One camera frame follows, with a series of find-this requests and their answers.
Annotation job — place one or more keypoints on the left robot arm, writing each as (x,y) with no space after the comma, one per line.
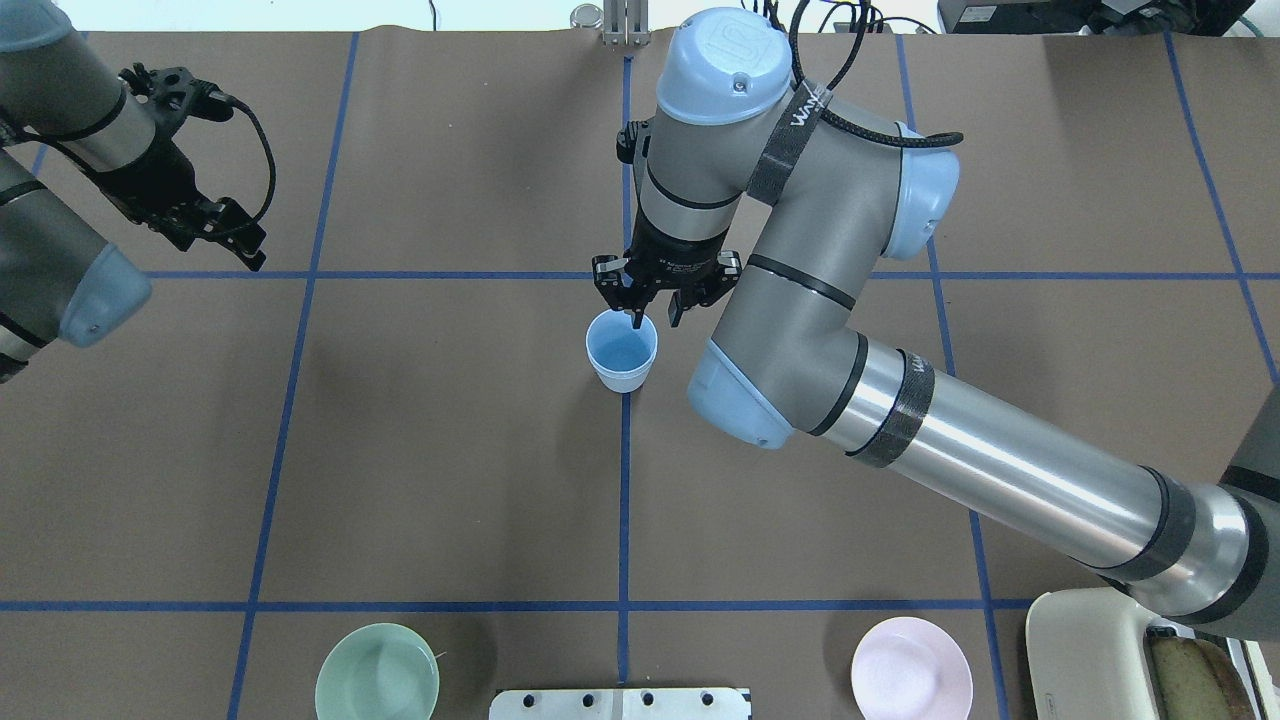
(60,279)

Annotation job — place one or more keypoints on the cream toaster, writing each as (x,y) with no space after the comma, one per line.
(1088,657)

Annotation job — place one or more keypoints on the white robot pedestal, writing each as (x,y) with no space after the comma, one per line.
(623,703)

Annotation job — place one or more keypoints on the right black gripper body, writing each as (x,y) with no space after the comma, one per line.
(667,258)

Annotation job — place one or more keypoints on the aluminium frame post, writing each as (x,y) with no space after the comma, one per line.
(626,23)

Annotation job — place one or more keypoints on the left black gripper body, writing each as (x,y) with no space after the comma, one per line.
(160,181)

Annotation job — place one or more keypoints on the bread slice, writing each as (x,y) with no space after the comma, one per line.
(1195,680)

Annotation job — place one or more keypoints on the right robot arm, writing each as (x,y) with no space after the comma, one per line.
(1110,264)

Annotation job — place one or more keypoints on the pink bowl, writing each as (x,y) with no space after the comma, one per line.
(910,668)

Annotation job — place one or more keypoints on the light blue cup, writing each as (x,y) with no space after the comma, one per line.
(621,354)

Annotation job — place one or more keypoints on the green bowl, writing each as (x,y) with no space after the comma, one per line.
(378,671)

